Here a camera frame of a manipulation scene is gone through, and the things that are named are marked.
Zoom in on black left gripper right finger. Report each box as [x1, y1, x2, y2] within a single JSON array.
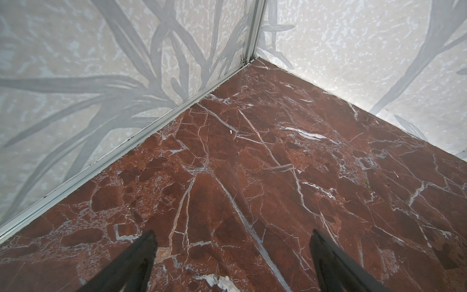
[[310, 229, 389, 292]]

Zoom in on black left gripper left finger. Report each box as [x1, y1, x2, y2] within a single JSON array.
[[79, 230, 158, 292]]

